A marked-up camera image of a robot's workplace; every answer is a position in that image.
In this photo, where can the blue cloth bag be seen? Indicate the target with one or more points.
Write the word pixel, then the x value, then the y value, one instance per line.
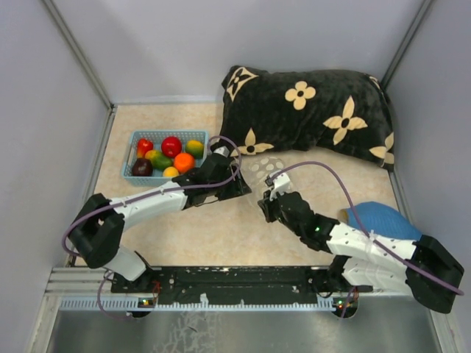
pixel 386 221

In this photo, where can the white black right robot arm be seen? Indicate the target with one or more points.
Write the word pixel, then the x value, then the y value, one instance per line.
pixel 422 268

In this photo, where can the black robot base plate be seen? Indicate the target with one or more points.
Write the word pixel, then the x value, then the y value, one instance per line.
pixel 234 285

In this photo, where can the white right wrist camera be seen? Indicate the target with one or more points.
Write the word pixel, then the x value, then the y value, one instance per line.
pixel 277 185

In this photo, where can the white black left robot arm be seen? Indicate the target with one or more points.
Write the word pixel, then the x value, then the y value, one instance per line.
pixel 97 230

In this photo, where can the red yellow toy pepper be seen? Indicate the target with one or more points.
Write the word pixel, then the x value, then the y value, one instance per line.
pixel 143 146

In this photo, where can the clear dotted zip top bag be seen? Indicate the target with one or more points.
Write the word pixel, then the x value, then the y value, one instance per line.
pixel 255 170

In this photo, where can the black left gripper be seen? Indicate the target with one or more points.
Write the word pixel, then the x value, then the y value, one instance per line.
pixel 238 186

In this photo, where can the white slotted cable duct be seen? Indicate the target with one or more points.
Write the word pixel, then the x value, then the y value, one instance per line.
pixel 143 304

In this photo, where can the green yellow toy mango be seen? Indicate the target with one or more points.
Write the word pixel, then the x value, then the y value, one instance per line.
pixel 195 148

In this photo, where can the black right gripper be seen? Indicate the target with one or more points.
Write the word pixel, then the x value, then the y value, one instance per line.
pixel 267 205

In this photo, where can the red toy apple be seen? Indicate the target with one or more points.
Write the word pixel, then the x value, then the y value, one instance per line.
pixel 171 146

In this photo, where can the dark red toy fruit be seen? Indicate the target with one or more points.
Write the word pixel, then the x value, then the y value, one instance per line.
pixel 142 168

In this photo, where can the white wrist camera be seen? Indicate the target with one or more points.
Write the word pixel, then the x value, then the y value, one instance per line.
pixel 223 151
pixel 277 185

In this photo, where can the black pillow with cream flowers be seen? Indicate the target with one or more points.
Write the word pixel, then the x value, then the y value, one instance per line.
pixel 341 110

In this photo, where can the green orange toy mango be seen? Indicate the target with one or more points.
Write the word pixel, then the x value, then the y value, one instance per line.
pixel 159 160

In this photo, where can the orange toy orange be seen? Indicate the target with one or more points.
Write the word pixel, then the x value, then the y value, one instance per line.
pixel 184 162

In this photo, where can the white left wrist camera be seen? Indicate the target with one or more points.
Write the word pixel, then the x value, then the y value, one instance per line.
pixel 223 151

